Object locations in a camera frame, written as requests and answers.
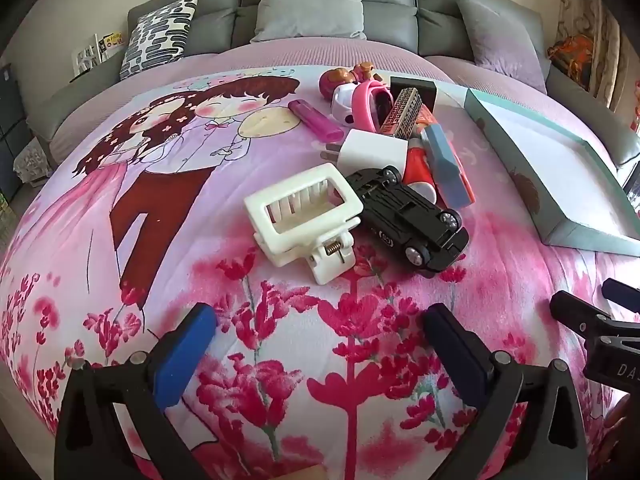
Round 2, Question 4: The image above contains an orange patterned cloth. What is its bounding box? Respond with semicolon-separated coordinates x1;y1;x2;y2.
547;35;596;91

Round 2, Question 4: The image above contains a plain orange blue toy knife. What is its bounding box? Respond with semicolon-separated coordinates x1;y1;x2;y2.
422;124;473;209

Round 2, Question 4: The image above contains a white hair claw clip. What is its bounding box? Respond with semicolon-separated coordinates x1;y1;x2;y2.
244;165;364;286

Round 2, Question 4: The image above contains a black white patterned pillow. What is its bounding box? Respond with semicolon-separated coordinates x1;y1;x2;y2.
119;0;200;81

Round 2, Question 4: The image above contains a pink lighter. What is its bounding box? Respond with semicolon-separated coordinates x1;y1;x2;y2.
287;99;343;143

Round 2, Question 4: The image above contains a printed cartoon blanket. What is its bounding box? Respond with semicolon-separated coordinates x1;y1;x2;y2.
0;65;640;480

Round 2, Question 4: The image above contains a white lace cloth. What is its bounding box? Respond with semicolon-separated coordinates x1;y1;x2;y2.
12;137;53;181

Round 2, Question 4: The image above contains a pink bedspread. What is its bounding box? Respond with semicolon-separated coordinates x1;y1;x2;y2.
50;35;551;161

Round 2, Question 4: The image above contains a silver patterned bar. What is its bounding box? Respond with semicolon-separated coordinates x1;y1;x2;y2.
378;87;426;138

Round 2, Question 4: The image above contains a teal box lid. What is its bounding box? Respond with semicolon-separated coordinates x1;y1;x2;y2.
463;87;640;259

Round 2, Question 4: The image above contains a dark cabinet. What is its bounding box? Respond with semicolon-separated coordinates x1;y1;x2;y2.
0;62;33;171

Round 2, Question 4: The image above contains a white magazine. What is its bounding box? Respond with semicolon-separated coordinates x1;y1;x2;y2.
71;34;103;73

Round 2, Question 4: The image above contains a black toy car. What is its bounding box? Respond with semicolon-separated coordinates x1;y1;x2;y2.
345;165;471;277

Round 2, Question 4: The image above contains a yellow book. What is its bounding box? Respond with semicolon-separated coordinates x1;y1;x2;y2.
97;31;126;61

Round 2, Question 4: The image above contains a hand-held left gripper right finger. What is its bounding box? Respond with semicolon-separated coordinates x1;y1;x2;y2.
422;302;588;480

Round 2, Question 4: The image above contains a pink toy watch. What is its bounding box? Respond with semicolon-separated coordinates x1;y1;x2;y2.
351;80;396;133

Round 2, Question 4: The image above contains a beige patterned curtain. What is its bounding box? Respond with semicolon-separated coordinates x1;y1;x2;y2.
555;0;640;126

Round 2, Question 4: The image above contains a printed orange blue toy knife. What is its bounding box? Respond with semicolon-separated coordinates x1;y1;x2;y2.
414;109;443;133

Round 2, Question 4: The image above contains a grey sofa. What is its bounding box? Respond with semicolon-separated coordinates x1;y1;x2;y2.
25;0;640;171

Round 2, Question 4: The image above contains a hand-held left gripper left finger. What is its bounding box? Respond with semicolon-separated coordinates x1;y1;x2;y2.
54;302;218;480

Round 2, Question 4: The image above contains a toy dog figure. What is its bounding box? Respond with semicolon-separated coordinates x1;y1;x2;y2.
318;62;385;98

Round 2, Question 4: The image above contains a white toy watch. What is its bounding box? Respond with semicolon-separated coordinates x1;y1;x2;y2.
331;85;366;128

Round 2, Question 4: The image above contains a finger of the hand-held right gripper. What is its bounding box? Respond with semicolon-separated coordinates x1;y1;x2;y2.
550;290;626;347
602;277;640;314

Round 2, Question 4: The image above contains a black plug charger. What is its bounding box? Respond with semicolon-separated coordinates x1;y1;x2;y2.
389;76;438;111

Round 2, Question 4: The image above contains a red white glue tube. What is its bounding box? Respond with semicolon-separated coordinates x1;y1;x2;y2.
402;137;438;201

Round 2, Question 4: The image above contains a white plug charger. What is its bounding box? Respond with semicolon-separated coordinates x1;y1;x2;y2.
320;129;411;181

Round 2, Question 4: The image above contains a purple grey pillow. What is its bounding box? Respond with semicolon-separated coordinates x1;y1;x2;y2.
454;0;548;95

